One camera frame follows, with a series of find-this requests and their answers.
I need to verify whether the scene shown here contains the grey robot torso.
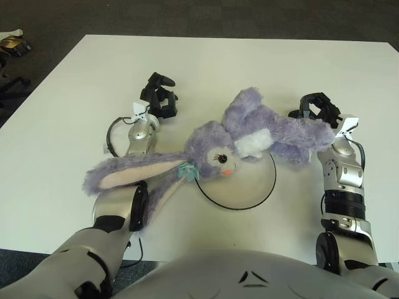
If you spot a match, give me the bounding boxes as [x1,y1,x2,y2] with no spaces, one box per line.
[108,249,399,299]

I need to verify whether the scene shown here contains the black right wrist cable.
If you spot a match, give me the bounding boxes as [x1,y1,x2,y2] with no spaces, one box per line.
[347,136,365,175]

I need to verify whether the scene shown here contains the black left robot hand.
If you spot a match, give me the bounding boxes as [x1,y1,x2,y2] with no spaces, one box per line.
[131,72,179,124]

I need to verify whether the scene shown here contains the white plate with black rim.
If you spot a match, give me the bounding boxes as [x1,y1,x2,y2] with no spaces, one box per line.
[196,152,277,211]

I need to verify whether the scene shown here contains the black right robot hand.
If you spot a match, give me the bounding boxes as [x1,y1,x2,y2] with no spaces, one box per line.
[288,92,360,140]

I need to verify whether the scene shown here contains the black left elbow cable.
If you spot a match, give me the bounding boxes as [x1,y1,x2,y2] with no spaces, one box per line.
[120,236,144,268]

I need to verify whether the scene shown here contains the white table leg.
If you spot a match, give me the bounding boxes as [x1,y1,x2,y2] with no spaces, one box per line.
[386,261,399,280]

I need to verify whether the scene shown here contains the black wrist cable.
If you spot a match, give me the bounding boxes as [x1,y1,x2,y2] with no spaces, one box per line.
[106,115,138,157]
[347,136,365,175]

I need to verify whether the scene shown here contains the purple plush bunny doll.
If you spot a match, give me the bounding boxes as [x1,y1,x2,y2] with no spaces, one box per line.
[81,86,337,227]

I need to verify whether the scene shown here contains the black office chair base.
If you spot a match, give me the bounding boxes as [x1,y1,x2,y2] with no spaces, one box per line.
[0,73,31,100]

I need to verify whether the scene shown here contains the dark objects on floor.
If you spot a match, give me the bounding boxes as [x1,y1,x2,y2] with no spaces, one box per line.
[0,36,32,57]

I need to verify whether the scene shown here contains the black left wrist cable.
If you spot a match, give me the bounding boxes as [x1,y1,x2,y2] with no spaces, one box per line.
[106,115,138,157]

